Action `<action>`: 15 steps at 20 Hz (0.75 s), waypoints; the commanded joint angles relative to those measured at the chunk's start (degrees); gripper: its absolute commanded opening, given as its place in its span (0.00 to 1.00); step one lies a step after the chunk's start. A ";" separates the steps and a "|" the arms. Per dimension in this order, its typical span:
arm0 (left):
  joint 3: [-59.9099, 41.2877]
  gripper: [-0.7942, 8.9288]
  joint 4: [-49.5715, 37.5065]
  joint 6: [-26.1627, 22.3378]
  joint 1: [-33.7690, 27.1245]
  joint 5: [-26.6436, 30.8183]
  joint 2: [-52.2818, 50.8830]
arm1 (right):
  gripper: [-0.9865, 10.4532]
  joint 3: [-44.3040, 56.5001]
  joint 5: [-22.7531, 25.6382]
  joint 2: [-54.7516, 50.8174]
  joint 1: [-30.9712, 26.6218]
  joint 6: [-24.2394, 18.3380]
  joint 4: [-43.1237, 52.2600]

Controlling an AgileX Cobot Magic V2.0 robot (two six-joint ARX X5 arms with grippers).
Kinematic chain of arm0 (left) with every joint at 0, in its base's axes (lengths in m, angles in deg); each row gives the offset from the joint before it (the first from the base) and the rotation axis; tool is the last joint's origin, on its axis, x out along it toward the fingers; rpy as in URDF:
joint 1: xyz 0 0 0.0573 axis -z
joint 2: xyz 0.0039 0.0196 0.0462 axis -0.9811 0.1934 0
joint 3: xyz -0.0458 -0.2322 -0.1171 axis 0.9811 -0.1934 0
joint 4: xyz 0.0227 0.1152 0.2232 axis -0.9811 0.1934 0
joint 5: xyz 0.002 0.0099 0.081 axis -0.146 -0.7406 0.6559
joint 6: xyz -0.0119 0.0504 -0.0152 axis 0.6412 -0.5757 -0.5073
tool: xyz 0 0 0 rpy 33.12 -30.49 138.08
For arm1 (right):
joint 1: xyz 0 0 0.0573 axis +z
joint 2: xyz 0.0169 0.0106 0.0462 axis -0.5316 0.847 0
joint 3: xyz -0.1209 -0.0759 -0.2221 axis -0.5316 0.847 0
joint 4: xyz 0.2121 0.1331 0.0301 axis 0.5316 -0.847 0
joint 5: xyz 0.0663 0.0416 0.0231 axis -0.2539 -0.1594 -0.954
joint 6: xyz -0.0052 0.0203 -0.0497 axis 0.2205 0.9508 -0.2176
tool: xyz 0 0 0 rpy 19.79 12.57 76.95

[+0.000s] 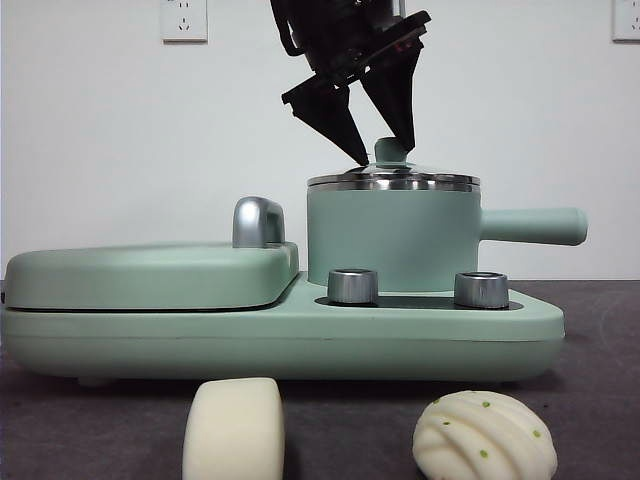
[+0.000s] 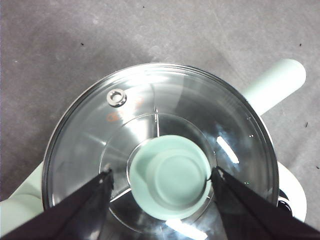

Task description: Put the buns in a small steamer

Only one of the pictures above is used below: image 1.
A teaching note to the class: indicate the white wall socket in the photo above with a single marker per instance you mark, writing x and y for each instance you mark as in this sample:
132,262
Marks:
185,20
627,20

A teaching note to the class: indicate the pleated white bun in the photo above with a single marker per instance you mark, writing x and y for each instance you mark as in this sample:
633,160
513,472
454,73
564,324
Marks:
480,440

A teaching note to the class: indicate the glass lid with green knob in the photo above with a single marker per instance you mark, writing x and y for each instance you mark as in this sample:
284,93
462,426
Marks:
387,153

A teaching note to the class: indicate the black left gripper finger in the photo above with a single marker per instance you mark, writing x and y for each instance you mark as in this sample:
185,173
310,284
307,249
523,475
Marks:
327,115
395,90

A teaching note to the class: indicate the mint green breakfast maker base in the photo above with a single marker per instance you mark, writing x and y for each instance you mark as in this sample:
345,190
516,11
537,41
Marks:
300,350

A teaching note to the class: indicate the silver control knob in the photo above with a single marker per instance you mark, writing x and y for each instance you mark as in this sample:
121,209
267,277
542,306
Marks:
481,290
352,287

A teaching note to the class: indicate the plain white rectangular bun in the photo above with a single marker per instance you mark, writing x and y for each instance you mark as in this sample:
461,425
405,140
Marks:
232,430

